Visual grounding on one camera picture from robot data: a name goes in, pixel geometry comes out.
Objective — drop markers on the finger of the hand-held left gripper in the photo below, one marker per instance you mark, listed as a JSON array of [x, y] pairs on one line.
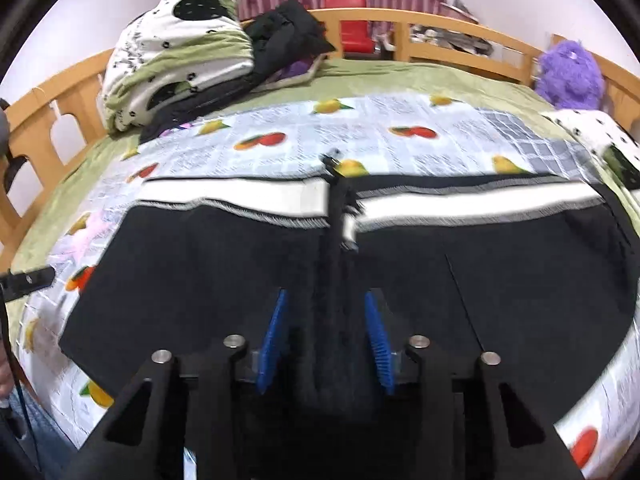
[[27, 279]]

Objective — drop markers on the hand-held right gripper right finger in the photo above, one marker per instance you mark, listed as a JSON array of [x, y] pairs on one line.
[[376, 336]]

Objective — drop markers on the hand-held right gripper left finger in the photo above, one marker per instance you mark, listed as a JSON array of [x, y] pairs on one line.
[[272, 336]]

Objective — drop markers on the black pants with white waistband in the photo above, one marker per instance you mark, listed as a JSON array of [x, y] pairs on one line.
[[200, 270]]

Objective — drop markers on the person's leg in jeans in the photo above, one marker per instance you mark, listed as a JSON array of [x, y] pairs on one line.
[[25, 425]]

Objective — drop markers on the fruit print bed sheet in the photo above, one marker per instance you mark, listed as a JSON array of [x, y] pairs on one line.
[[400, 132]]

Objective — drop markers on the green bed cover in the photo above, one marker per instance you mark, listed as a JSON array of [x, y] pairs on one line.
[[400, 76]]

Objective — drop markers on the folded white green quilt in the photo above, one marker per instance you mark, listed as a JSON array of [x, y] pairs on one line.
[[175, 55]]

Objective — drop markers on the black clothing pile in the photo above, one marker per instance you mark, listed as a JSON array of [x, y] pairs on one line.
[[287, 35]]

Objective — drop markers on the white dotted pillow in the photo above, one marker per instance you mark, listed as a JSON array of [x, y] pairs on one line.
[[607, 132]]

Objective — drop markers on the red chair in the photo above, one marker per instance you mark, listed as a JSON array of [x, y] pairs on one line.
[[356, 25]]

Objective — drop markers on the grey clutter behind bed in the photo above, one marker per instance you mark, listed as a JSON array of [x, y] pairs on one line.
[[452, 30]]

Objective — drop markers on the purple plush toy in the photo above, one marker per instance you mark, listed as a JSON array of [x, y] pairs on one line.
[[570, 76]]

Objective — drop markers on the wooden bed frame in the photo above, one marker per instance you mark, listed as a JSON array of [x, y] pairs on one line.
[[45, 125]]

